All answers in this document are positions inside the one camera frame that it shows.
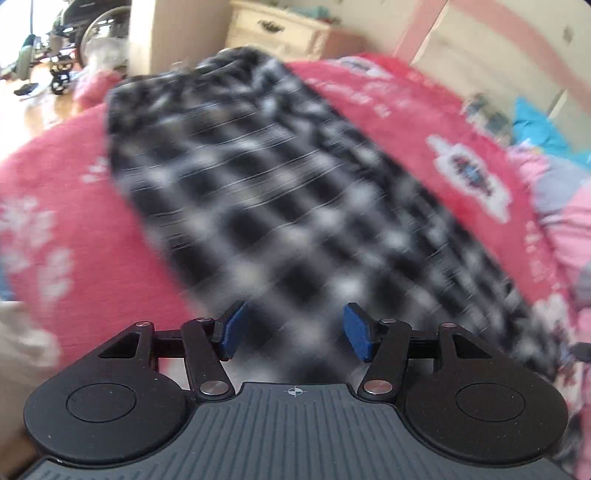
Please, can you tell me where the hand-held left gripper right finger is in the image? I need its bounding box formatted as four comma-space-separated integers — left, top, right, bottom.
343, 302, 495, 402

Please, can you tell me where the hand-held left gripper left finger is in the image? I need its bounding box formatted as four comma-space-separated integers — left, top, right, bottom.
96, 300, 247, 401

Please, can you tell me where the black white plaid shirt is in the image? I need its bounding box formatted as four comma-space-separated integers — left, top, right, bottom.
104, 46, 587, 467

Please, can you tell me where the red floral blanket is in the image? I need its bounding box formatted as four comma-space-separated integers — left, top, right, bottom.
0, 53, 591, 480

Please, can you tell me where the white cloth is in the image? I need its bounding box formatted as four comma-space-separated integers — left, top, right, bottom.
0, 300, 63, 462

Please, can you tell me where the pink grey floral quilt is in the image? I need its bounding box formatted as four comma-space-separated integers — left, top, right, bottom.
508, 148, 591, 324

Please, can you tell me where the patterned grey cloth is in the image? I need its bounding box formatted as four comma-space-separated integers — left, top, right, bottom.
464, 92, 514, 145

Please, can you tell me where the blue cloth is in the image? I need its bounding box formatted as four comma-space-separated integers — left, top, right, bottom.
512, 97, 591, 167

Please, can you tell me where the cream nightstand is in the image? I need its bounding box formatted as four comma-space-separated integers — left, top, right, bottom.
228, 0, 333, 61

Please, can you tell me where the cream cabinet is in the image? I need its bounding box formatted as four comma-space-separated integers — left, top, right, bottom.
127, 0, 236, 77

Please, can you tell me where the pink cream headboard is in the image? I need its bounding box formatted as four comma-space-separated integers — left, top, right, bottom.
397, 0, 591, 134

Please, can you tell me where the wheelchair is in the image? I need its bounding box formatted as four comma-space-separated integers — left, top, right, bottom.
14, 0, 132, 95

